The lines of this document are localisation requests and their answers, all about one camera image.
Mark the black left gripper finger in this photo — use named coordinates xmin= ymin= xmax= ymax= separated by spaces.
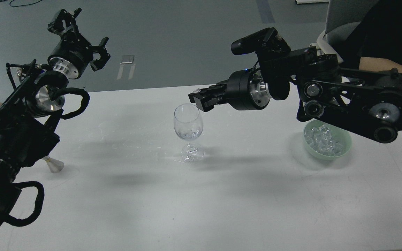
xmin=88 ymin=37 xmax=111 ymax=71
xmin=47 ymin=8 xmax=82 ymax=42

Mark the black floor cable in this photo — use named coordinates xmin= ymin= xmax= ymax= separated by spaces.
xmin=0 ymin=0 xmax=43 ymax=14

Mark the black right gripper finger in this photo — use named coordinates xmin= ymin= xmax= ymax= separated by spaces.
xmin=193 ymin=94 xmax=227 ymax=112
xmin=189 ymin=84 xmax=226 ymax=103

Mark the seated person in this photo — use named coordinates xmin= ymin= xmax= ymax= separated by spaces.
xmin=334 ymin=0 xmax=402 ymax=73

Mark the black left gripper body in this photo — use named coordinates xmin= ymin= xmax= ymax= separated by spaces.
xmin=47 ymin=33 xmax=93 ymax=79

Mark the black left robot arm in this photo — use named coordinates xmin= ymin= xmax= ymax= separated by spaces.
xmin=0 ymin=8 xmax=111 ymax=227

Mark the pile of ice cubes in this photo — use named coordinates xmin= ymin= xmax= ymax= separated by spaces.
xmin=303 ymin=124 xmax=344 ymax=156

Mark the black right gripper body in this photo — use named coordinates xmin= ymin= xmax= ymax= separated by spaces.
xmin=217 ymin=69 xmax=272 ymax=110

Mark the silver metal jigger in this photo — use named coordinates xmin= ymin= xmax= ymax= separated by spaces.
xmin=42 ymin=156 xmax=65 ymax=174

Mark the green bowl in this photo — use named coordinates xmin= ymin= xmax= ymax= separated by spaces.
xmin=302 ymin=120 xmax=352 ymax=161

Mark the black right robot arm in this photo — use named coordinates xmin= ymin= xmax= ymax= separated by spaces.
xmin=189 ymin=28 xmax=402 ymax=144

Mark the clear wine glass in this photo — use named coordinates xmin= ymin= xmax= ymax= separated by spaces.
xmin=173 ymin=103 xmax=204 ymax=162

